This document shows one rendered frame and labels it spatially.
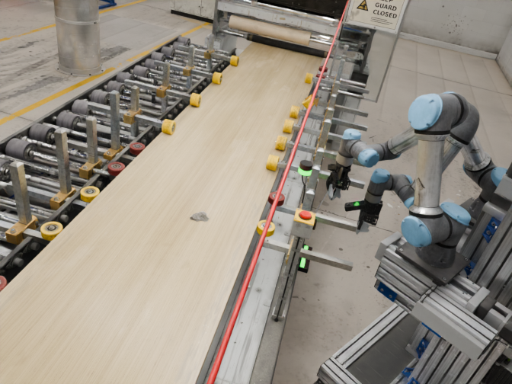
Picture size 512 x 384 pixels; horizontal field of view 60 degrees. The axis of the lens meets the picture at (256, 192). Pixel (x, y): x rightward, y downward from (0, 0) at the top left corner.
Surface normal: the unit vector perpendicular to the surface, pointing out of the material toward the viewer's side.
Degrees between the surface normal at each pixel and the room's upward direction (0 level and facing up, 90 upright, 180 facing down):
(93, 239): 0
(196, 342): 0
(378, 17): 90
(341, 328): 0
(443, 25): 90
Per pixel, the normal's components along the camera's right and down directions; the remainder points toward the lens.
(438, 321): -0.73, 0.29
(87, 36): 0.62, 0.51
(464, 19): -0.29, 0.50
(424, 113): -0.87, 0.01
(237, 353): 0.16, -0.82
